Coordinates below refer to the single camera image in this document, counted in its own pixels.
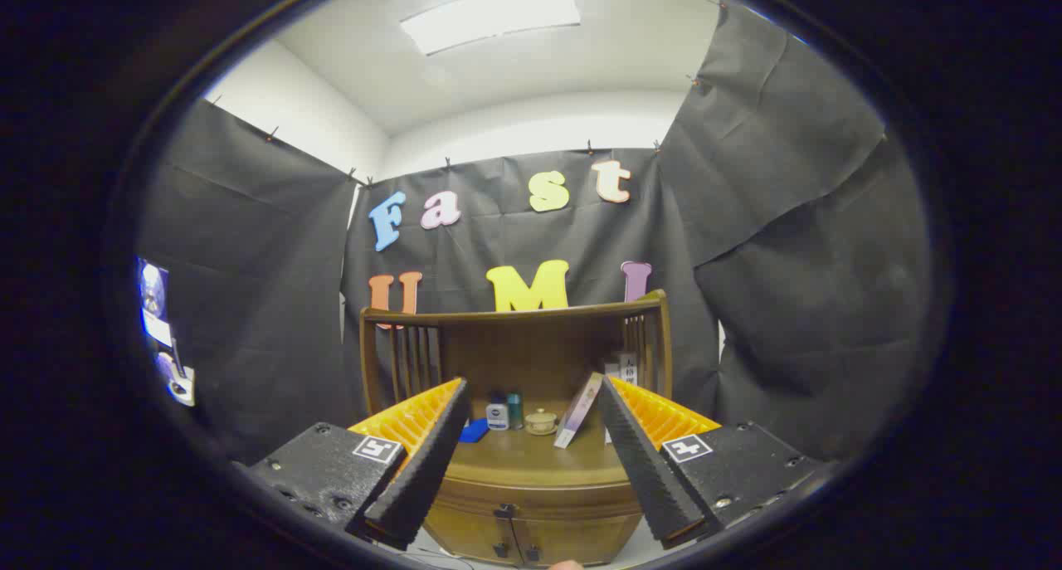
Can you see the purple book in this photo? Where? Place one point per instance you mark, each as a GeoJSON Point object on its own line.
{"type": "Point", "coordinates": [578, 411]}

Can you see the white bottle with blue cap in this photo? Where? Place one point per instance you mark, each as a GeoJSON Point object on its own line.
{"type": "Point", "coordinates": [498, 414]}

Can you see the wall poster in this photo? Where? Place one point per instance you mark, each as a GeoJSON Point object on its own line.
{"type": "Point", "coordinates": [153, 296]}

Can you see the black backdrop cloth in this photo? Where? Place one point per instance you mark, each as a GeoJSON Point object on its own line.
{"type": "Point", "coordinates": [788, 263]}

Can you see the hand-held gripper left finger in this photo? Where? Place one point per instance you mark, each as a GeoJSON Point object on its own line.
{"type": "Point", "coordinates": [419, 470]}

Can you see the white plastic device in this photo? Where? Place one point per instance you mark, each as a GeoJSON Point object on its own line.
{"type": "Point", "coordinates": [181, 385]}

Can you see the ceiling light panel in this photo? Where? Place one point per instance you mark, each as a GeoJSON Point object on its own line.
{"type": "Point", "coordinates": [489, 16]}

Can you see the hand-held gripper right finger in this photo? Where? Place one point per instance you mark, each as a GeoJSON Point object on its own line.
{"type": "Point", "coordinates": [651, 470]}

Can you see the wooden cabinet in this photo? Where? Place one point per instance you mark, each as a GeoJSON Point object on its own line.
{"type": "Point", "coordinates": [531, 346]}

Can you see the cream lidded tea cup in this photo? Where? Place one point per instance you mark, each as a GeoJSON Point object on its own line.
{"type": "Point", "coordinates": [541, 422]}

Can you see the blue folded cloth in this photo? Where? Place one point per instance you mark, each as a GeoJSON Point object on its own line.
{"type": "Point", "coordinates": [474, 431]}

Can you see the white book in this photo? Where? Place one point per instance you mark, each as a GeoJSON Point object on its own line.
{"type": "Point", "coordinates": [627, 366]}

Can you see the slim teal bottle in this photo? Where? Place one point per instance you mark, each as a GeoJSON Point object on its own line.
{"type": "Point", "coordinates": [515, 410]}

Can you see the wooden countertop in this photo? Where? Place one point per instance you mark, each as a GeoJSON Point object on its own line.
{"type": "Point", "coordinates": [531, 458]}

